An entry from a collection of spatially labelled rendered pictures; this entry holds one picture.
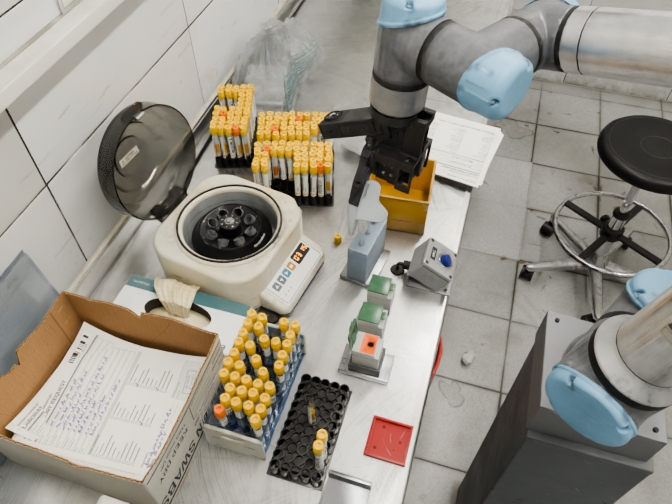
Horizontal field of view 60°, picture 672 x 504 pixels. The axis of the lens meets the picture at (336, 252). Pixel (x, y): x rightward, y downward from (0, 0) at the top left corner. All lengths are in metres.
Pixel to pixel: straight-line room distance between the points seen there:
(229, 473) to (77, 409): 0.26
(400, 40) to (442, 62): 0.06
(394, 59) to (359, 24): 1.19
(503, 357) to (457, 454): 0.40
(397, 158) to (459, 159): 0.61
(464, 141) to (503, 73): 0.82
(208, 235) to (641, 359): 0.74
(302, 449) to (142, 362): 0.30
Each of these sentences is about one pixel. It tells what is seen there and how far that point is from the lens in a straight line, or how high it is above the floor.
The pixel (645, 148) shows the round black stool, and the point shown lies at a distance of 2.01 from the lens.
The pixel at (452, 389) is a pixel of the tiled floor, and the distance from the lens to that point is 2.04.
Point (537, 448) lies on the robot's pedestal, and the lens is 1.08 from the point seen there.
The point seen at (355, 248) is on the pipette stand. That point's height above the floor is 0.97.
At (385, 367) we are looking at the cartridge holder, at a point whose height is 0.89.
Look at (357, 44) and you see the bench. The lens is 1.81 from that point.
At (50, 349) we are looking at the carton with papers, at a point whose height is 0.96.
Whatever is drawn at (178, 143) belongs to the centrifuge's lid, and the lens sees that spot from 1.21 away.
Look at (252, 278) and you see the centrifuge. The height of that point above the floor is 0.98.
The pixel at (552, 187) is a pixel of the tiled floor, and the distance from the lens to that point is 2.76.
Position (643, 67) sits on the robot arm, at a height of 1.46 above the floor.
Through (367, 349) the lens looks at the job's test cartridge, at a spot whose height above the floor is 0.95.
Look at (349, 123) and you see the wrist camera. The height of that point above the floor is 1.29.
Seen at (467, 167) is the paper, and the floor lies 0.89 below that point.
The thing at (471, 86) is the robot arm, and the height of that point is 1.43.
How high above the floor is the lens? 1.80
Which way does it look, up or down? 51 degrees down
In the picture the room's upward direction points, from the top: straight up
